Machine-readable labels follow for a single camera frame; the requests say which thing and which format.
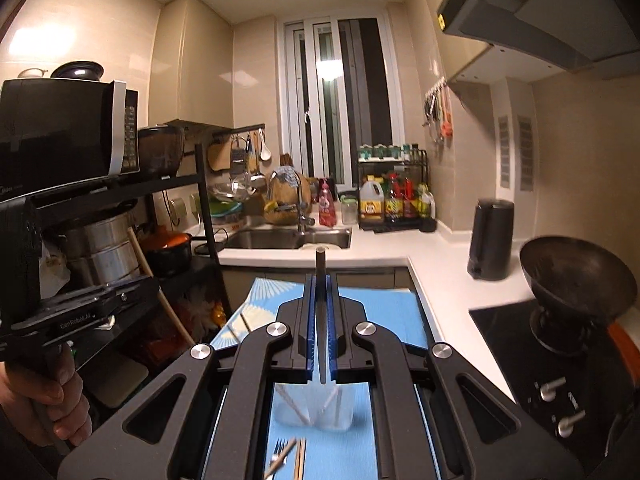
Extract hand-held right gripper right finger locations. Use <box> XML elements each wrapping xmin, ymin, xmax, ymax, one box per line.
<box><xmin>326</xmin><ymin>272</ymin><xmax>586</xmax><ymax>480</ymax></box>

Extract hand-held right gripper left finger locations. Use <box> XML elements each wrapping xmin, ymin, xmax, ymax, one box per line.
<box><xmin>57</xmin><ymin>272</ymin><xmax>321</xmax><ymax>480</ymax></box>

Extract clear plastic utensil container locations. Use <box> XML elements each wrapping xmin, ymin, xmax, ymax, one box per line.
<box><xmin>270</xmin><ymin>382</ymin><xmax>356</xmax><ymax>433</ymax></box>

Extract fork with white handle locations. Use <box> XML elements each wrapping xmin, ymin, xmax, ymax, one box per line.
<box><xmin>270</xmin><ymin>437</ymin><xmax>296</xmax><ymax>480</ymax></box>

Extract group of wooden chopsticks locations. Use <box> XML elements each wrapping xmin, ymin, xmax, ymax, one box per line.
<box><xmin>265</xmin><ymin>385</ymin><xmax>351</xmax><ymax>480</ymax></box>

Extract person's left hand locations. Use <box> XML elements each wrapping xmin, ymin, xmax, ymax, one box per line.
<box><xmin>0</xmin><ymin>345</ymin><xmax>93</xmax><ymax>448</ymax></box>

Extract blue patterned tablecloth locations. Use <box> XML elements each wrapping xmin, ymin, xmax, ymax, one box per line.
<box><xmin>210</xmin><ymin>277</ymin><xmax>431</xmax><ymax>480</ymax></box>

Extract steel stockpot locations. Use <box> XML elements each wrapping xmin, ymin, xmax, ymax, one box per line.
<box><xmin>57</xmin><ymin>210</ymin><xmax>143</xmax><ymax>291</ymax></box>

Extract stainless steel sink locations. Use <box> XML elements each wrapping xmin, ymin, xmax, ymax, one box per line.
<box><xmin>222</xmin><ymin>227</ymin><xmax>353</xmax><ymax>251</ymax></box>

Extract red dish soap bottle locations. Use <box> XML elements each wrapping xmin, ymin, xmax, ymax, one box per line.
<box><xmin>318</xmin><ymin>177</ymin><xmax>337</xmax><ymax>227</ymax></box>

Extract chrome sink faucet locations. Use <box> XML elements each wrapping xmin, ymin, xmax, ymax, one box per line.
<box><xmin>269</xmin><ymin>170</ymin><xmax>316</xmax><ymax>233</ymax></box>

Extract yellow cooking oil bottle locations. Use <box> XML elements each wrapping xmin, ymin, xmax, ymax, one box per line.
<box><xmin>359</xmin><ymin>176</ymin><xmax>386</xmax><ymax>223</ymax></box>

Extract round wooden cutting board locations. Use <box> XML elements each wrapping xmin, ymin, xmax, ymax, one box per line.
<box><xmin>264</xmin><ymin>170</ymin><xmax>313</xmax><ymax>226</ymax></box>

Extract black pot orange lid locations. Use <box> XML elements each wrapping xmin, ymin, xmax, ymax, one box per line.
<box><xmin>142</xmin><ymin>227</ymin><xmax>193</xmax><ymax>277</ymax></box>

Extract black microwave oven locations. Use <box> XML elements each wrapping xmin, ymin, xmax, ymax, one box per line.
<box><xmin>0</xmin><ymin>79</ymin><xmax>140</xmax><ymax>201</ymax></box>

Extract green bowl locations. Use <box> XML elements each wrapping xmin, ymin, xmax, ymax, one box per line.
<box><xmin>210</xmin><ymin>199</ymin><xmax>245</xmax><ymax>221</ymax></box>

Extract row of sauce bottles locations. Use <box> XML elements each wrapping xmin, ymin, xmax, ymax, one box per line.
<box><xmin>385</xmin><ymin>174</ymin><xmax>436</xmax><ymax>221</ymax></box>

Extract black metal kitchen rack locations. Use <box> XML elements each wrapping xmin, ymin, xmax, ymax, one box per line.
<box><xmin>0</xmin><ymin>120</ymin><xmax>266</xmax><ymax>396</ymax></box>

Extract hanging steel ladle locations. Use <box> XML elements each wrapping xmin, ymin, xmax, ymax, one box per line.
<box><xmin>247</xmin><ymin>135</ymin><xmax>267</xmax><ymax>192</ymax></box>

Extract steel mixing bowl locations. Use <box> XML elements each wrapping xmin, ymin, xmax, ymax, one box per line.
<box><xmin>209</xmin><ymin>180</ymin><xmax>248</xmax><ymax>203</ymax></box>

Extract black glass gas stove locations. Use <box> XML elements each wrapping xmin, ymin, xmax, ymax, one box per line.
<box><xmin>469</xmin><ymin>300</ymin><xmax>640</xmax><ymax>480</ymax></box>

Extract brown bowl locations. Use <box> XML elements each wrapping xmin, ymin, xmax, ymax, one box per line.
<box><xmin>137</xmin><ymin>125</ymin><xmax>186</xmax><ymax>179</ymax></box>

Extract black spice rack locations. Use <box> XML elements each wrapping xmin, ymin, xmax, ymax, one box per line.
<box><xmin>357</xmin><ymin>149</ymin><xmax>431</xmax><ymax>232</ymax></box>

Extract black electric kettle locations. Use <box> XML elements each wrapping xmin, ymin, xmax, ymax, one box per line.
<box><xmin>467</xmin><ymin>198</ymin><xmax>516</xmax><ymax>281</ymax></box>

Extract hanging metal grater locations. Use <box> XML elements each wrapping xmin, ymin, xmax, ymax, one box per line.
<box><xmin>230</xmin><ymin>135</ymin><xmax>249</xmax><ymax>178</ymax></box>

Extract row of spice jars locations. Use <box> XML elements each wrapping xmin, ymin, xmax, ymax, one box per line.
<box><xmin>359</xmin><ymin>144</ymin><xmax>421</xmax><ymax>160</ymax></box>

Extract small hanging wooden board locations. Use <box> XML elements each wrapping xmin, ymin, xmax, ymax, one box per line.
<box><xmin>206</xmin><ymin>136</ymin><xmax>233</xmax><ymax>173</ymax></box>

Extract dark bowl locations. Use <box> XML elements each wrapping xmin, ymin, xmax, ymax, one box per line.
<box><xmin>50</xmin><ymin>61</ymin><xmax>105</xmax><ymax>82</ymax></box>

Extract silver stove knob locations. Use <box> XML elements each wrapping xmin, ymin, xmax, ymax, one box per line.
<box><xmin>539</xmin><ymin>377</ymin><xmax>567</xmax><ymax>402</ymax></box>
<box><xmin>556</xmin><ymin>410</ymin><xmax>586</xmax><ymax>438</ymax></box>

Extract white framed window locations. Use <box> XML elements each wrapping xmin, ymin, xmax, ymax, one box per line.
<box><xmin>277</xmin><ymin>15</ymin><xmax>406</xmax><ymax>188</ymax></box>

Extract black burner grate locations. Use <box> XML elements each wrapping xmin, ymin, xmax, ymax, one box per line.
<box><xmin>530</xmin><ymin>305</ymin><xmax>616</xmax><ymax>357</ymax></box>

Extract hanging kitchen tools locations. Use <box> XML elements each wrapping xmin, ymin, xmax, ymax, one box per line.
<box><xmin>422</xmin><ymin>77</ymin><xmax>455</xmax><ymax>143</ymax></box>

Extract grey range hood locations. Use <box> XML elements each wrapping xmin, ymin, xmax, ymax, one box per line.
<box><xmin>436</xmin><ymin>0</ymin><xmax>640</xmax><ymax>86</ymax></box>

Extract black wok wooden handle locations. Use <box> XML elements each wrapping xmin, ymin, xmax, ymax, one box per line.
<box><xmin>519</xmin><ymin>235</ymin><xmax>640</xmax><ymax>413</ymax></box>

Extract wall vent grille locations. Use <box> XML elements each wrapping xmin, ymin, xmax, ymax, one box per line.
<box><xmin>496</xmin><ymin>115</ymin><xmax>512</xmax><ymax>188</ymax></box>
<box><xmin>516</xmin><ymin>115</ymin><xmax>535</xmax><ymax>192</ymax></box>

